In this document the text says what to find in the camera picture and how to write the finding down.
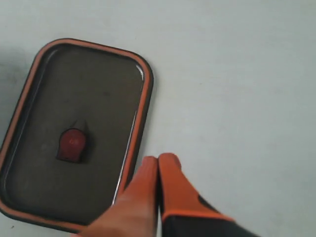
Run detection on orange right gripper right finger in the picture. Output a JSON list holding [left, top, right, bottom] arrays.
[[158, 153, 255, 237]]

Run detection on dark transparent box lid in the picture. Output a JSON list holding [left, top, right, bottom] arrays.
[[0, 38, 154, 233]]

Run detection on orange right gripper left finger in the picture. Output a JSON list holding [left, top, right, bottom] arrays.
[[77, 157, 158, 237]]

